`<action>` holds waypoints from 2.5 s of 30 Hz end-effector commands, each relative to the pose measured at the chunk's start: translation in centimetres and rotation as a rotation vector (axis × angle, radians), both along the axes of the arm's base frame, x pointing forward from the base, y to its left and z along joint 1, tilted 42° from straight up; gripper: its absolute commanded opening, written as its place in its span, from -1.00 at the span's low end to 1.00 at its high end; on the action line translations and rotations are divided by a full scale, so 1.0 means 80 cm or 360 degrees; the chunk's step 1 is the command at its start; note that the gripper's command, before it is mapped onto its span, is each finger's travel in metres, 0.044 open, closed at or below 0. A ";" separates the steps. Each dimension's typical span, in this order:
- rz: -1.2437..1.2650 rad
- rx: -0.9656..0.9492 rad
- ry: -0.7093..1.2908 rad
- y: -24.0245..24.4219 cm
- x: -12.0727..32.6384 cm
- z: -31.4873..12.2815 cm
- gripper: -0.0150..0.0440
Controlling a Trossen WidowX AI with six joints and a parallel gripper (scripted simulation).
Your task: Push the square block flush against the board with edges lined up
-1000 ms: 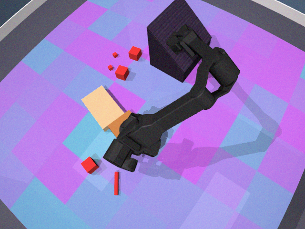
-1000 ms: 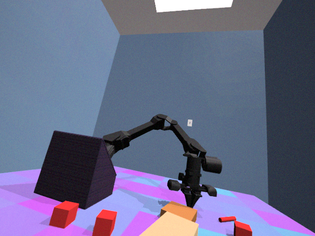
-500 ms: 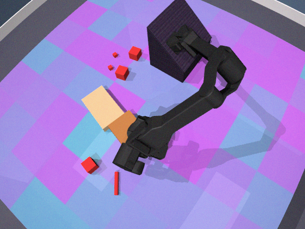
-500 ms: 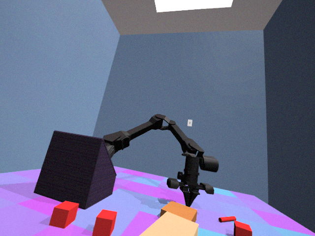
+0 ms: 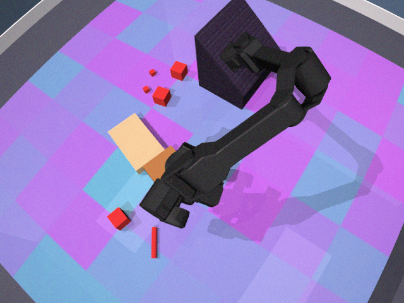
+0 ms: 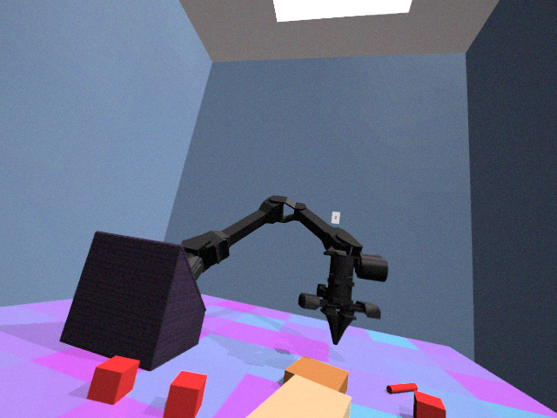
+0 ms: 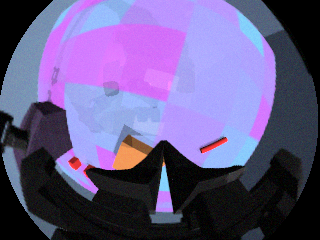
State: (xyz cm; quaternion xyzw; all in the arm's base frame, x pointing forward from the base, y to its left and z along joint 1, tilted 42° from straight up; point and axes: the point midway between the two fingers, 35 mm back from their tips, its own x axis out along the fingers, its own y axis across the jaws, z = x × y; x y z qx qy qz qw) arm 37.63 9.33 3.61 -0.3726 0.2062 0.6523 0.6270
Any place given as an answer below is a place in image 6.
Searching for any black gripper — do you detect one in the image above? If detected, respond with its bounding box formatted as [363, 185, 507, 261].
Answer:
[298, 274, 380, 345]

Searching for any orange square block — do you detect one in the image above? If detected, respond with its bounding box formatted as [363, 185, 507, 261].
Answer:
[283, 356, 349, 394]

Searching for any tan board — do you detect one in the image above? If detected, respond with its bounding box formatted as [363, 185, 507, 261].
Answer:
[246, 374, 351, 418]

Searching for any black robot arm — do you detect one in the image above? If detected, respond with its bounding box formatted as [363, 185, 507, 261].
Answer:
[181, 195, 388, 282]

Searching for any red cube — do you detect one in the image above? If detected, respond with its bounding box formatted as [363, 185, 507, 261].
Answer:
[86, 356, 139, 406]
[163, 371, 208, 418]
[413, 390, 446, 418]

